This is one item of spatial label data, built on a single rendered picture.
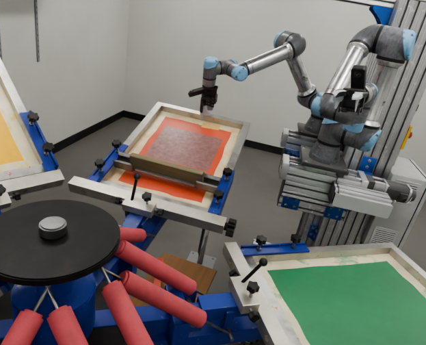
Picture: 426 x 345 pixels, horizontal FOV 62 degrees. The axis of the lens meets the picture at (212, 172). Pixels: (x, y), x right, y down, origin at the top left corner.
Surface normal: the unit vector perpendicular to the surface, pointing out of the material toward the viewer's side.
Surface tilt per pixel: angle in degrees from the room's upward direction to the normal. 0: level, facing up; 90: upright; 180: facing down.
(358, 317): 0
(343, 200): 90
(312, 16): 90
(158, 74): 90
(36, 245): 0
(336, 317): 0
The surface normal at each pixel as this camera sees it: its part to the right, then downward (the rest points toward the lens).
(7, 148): 0.52, -0.54
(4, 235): 0.16, -0.89
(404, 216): -0.18, 0.40
